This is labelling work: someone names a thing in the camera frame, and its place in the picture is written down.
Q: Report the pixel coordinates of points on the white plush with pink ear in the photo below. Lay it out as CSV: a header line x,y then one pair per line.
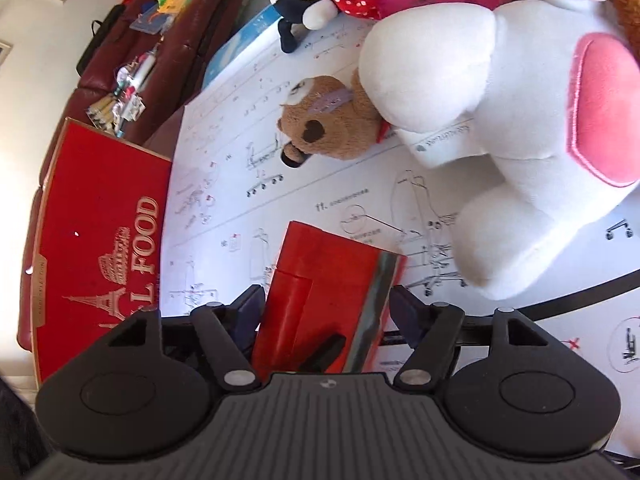
x,y
475,85

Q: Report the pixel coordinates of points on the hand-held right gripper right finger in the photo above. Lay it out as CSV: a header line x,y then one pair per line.
x,y
406,312

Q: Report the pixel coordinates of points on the white instruction sheet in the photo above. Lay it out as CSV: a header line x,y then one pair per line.
x,y
310,210

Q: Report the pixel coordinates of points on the brown teddy bear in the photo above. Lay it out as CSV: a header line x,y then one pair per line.
x,y
330,125

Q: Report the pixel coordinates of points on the red cardboard box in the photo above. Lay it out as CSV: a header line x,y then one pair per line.
x,y
95,220

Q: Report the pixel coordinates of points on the red toy block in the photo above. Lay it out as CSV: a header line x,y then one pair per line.
x,y
320,290

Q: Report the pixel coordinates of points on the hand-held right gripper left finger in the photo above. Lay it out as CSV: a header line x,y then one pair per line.
x,y
247,317

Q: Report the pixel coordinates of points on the dark red leather sofa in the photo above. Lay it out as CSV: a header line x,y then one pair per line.
x,y
165,60

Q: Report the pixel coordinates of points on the heap of small toys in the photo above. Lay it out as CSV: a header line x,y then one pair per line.
x,y
125,92

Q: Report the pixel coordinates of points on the black bag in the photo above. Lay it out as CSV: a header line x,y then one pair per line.
x,y
100,40

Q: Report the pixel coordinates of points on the light blue board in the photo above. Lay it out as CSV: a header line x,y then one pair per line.
x,y
240,45

